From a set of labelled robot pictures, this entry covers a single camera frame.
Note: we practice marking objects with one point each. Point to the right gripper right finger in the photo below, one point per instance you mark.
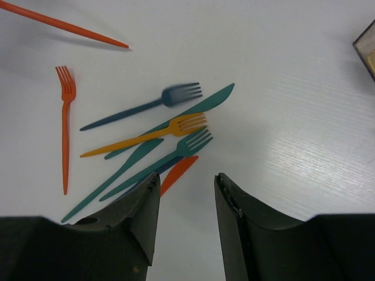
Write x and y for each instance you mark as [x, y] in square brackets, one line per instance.
[260, 243]

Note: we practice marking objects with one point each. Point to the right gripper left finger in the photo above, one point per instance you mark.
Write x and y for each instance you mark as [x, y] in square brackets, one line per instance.
[115, 243]

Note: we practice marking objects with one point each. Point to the teal fork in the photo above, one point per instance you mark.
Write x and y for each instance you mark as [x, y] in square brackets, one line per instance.
[186, 147]

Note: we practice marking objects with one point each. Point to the yellow fork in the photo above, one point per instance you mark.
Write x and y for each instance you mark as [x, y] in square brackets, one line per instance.
[179, 126]

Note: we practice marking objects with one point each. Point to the dark blue fork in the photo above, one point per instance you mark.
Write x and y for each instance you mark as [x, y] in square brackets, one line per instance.
[170, 97]

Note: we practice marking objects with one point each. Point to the orange-red fork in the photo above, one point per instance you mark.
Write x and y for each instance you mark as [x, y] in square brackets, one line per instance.
[68, 86]

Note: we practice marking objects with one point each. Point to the dark blue knife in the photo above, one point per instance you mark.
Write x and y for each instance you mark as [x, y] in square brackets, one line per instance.
[159, 170]

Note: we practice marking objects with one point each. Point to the orange-red knife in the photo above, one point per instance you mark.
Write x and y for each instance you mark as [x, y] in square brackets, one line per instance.
[176, 172]

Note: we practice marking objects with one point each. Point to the orange-red stick handle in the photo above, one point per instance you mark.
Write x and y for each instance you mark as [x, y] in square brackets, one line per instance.
[61, 24]

